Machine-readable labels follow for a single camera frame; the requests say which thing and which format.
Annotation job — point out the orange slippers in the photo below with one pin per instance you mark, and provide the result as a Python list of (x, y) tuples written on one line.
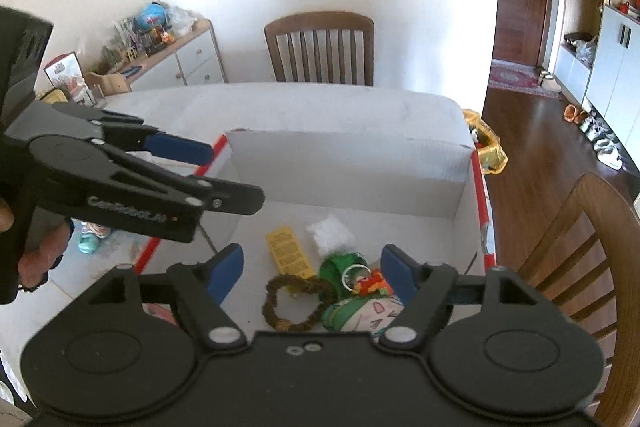
[(575, 114)]

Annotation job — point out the red orange bead charm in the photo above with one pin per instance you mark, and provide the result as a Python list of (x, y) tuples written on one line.
[(372, 283)]

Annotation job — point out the red white snack bag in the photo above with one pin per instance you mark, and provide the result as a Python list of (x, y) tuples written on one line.
[(67, 77)]

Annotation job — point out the white slippers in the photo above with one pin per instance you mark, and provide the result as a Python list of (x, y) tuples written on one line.
[(548, 79)]

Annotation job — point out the wooden round-back chair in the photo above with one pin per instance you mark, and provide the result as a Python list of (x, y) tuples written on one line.
[(590, 247)]

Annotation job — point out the yellow bag on floor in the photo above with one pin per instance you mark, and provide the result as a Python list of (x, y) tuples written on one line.
[(487, 147)]

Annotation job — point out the blue globe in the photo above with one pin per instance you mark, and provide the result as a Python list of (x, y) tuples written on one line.
[(151, 16)]

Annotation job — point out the small wooden stand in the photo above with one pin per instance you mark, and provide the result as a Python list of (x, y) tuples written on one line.
[(107, 83)]

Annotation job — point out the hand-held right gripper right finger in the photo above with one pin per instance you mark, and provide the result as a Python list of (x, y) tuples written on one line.
[(400, 274)]

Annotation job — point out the person's left hand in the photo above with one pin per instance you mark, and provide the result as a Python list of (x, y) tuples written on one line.
[(50, 252)]

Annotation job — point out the wooden slat-back chair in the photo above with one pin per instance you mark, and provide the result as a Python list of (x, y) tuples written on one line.
[(320, 42)]

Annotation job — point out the grey plastic bag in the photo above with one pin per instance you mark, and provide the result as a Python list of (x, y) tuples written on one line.
[(586, 53)]

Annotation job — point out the clear drinking glass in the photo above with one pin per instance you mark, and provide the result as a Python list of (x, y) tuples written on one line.
[(98, 98)]

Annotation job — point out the white wooden sideboard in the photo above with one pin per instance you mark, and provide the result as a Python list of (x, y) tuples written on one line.
[(195, 57)]

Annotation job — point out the row of shoes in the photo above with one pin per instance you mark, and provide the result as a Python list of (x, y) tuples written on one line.
[(602, 142)]

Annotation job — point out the red patterned rug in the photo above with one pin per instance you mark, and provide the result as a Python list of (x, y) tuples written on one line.
[(515, 79)]

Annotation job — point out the white plastic bags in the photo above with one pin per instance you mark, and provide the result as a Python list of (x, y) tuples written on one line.
[(181, 21)]

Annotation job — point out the white cotton wad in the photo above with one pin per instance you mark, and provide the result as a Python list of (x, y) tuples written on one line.
[(330, 234)]

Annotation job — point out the red shoe box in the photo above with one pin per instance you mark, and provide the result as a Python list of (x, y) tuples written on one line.
[(350, 167)]

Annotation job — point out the yellow small box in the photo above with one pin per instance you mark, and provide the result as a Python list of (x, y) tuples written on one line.
[(289, 252)]

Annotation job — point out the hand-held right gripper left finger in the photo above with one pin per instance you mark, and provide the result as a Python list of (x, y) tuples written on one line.
[(225, 274)]

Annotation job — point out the teal small toy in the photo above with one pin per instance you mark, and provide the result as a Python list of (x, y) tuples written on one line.
[(91, 241)]

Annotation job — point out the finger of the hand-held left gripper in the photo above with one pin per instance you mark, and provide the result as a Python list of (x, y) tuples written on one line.
[(175, 149), (230, 199)]

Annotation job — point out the white wooden wall cabinet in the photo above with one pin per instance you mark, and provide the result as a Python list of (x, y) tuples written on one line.
[(615, 67)]

